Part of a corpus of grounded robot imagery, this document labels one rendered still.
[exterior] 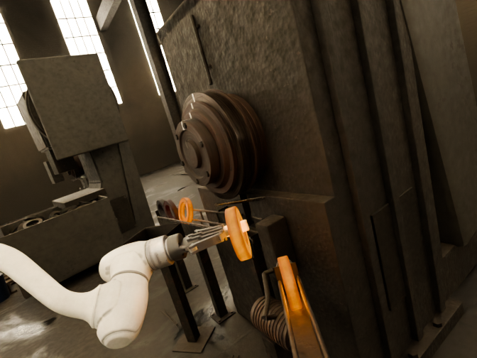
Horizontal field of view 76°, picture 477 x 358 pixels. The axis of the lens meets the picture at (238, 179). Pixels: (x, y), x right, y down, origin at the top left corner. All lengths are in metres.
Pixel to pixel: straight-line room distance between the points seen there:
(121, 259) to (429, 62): 1.44
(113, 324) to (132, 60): 11.56
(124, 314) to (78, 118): 3.15
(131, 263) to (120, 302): 0.12
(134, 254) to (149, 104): 11.09
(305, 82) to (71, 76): 3.17
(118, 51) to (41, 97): 8.48
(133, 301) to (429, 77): 1.43
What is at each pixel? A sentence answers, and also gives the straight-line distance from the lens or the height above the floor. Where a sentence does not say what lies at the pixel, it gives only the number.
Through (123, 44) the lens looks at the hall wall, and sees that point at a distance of 12.23.
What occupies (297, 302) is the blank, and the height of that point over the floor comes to 0.69.
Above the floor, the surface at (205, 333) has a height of 0.01.
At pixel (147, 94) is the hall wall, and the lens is 11.95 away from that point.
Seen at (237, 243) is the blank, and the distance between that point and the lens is 0.82.
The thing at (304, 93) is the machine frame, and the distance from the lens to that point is 1.03.
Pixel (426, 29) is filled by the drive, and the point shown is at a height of 1.34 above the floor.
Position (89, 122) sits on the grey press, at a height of 1.56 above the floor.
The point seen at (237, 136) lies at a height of 1.15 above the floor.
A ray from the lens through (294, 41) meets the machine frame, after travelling 1.04.
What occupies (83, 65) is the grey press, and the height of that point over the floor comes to 2.17.
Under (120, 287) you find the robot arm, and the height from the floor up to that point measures 0.90.
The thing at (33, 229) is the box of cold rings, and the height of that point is 0.70.
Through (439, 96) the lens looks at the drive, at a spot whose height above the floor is 1.04.
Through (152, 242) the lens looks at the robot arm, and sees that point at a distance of 0.92.
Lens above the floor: 1.23
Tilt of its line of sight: 12 degrees down
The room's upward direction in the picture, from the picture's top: 16 degrees counter-clockwise
